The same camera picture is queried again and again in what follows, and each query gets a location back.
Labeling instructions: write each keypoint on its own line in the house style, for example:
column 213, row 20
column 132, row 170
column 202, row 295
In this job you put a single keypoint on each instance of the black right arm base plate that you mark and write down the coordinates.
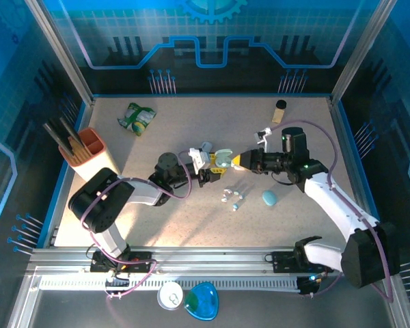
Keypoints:
column 283, row 262

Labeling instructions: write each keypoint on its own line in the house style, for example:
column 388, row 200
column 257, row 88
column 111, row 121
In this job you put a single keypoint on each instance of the small bottle with black cap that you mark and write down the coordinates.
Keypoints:
column 279, row 114

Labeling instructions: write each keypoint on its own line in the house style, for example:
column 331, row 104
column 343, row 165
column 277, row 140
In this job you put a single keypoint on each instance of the black chopstick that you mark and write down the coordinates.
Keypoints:
column 56, row 136
column 71, row 130

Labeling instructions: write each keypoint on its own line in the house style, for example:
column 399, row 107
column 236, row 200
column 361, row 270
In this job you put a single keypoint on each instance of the pale green oval earbud case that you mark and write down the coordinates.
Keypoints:
column 223, row 153

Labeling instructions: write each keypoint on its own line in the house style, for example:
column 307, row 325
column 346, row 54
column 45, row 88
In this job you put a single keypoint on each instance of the aluminium mounting rail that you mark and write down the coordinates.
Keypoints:
column 208, row 259

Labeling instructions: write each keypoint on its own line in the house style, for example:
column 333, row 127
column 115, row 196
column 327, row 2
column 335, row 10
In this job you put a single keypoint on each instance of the blue heart-shaped container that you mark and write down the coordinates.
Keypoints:
column 201, row 302

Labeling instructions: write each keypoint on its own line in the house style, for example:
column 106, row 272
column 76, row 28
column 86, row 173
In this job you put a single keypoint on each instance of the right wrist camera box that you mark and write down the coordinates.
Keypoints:
column 263, row 135

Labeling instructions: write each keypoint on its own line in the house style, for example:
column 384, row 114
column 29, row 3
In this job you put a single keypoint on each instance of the white square earbud case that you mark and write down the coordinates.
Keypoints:
column 207, row 146

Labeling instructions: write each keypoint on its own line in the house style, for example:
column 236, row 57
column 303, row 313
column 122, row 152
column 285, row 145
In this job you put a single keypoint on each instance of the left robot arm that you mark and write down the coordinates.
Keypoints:
column 99, row 201

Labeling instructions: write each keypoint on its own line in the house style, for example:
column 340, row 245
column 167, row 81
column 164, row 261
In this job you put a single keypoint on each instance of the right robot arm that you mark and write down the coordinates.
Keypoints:
column 369, row 253

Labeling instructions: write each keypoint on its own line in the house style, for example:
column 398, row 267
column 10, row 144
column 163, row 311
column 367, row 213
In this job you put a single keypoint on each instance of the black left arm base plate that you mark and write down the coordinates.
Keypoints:
column 140, row 264

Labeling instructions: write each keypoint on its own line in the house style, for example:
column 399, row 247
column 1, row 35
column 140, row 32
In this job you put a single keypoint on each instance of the white round lid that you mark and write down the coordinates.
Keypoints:
column 171, row 296

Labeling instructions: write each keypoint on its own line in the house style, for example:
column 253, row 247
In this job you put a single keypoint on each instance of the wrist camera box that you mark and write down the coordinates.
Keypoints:
column 200, row 158
column 263, row 135

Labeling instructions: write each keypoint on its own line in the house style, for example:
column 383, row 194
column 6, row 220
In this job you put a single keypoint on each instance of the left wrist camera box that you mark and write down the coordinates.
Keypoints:
column 200, row 158

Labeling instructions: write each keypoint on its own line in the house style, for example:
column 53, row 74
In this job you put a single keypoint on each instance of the blue oval earbud case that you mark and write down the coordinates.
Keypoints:
column 269, row 198

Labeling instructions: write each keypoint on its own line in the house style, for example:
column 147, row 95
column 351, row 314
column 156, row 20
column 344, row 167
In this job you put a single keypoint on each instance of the wooden chopstick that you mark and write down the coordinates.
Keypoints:
column 76, row 152
column 83, row 152

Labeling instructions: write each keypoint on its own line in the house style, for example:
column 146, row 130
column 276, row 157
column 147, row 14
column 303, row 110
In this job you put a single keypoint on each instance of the aluminium frame post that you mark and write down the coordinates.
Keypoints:
column 62, row 54
column 360, row 54

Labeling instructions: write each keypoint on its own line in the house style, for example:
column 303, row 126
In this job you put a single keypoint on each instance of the orange and white utensil holder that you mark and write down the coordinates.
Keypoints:
column 95, row 164

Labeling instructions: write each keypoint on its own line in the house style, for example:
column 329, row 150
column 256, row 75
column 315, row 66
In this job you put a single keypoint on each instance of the green and white snack bag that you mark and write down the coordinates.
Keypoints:
column 138, row 118

